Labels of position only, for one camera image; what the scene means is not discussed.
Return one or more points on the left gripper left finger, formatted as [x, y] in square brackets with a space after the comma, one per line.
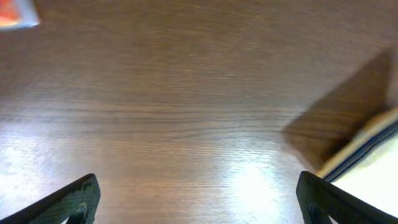
[77, 202]

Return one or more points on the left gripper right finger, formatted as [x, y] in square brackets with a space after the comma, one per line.
[321, 203]

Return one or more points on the yellow snack bag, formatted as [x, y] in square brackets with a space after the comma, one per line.
[366, 167]

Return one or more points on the orange tissue pack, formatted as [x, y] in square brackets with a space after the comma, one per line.
[18, 14]

